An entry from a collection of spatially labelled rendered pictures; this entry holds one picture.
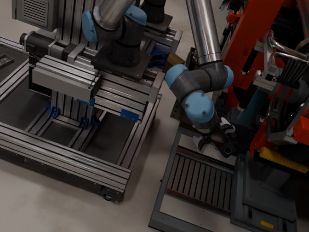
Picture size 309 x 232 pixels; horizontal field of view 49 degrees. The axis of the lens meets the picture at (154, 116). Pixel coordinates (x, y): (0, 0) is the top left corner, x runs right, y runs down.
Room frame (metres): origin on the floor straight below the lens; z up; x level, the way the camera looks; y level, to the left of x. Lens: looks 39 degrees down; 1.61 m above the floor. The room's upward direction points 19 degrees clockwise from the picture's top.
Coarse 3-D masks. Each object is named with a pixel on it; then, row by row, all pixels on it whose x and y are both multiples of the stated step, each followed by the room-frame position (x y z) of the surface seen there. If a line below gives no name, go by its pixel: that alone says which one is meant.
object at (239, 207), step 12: (240, 156) 1.67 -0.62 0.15; (240, 168) 1.56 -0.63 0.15; (240, 180) 1.46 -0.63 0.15; (240, 192) 1.37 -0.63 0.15; (240, 204) 1.28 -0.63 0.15; (240, 216) 1.18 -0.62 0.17; (252, 216) 1.21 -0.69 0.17; (264, 216) 1.25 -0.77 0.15; (276, 216) 1.28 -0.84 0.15; (252, 228) 1.17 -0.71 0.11; (264, 228) 1.17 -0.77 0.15; (276, 228) 1.20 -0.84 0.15; (288, 228) 1.23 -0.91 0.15
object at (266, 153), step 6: (258, 150) 1.34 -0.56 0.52; (264, 150) 1.33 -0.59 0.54; (270, 150) 1.35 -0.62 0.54; (264, 156) 1.32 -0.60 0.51; (270, 156) 1.32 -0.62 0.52; (276, 156) 1.32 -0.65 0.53; (282, 156) 1.33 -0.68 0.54; (276, 162) 1.32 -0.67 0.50; (282, 162) 1.32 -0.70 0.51; (288, 162) 1.32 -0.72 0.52; (294, 162) 1.32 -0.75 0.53; (294, 168) 1.31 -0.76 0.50; (300, 168) 1.31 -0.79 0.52; (306, 168) 1.31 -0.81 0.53
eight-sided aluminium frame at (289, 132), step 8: (304, 40) 1.68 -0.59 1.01; (296, 48) 1.72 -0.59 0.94; (304, 48) 1.69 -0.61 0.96; (272, 96) 1.65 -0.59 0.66; (272, 104) 1.59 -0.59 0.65; (280, 104) 1.60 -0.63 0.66; (304, 104) 1.23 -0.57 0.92; (272, 112) 1.56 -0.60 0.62; (304, 112) 1.20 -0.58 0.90; (272, 120) 1.49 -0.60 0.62; (296, 120) 1.20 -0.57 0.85; (272, 128) 1.42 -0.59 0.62; (288, 128) 1.22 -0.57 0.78; (272, 136) 1.32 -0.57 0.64; (280, 136) 1.25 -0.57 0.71; (288, 136) 1.20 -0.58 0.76; (280, 144) 1.31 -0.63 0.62; (288, 144) 1.25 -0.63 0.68
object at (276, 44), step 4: (268, 32) 1.64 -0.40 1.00; (272, 32) 1.62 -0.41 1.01; (268, 36) 1.60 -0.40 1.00; (272, 36) 1.57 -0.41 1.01; (272, 40) 1.54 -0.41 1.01; (272, 44) 1.52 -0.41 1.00; (276, 44) 1.51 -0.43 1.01; (280, 44) 1.52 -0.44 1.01; (280, 48) 1.50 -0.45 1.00; (284, 48) 1.50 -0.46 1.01; (288, 48) 1.50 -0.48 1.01; (288, 52) 1.49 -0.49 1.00; (292, 52) 1.49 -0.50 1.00; (296, 52) 1.49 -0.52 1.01; (300, 52) 1.50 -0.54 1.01; (296, 56) 1.49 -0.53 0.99; (300, 56) 1.49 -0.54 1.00; (304, 56) 1.49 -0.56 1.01; (308, 56) 1.48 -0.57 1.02
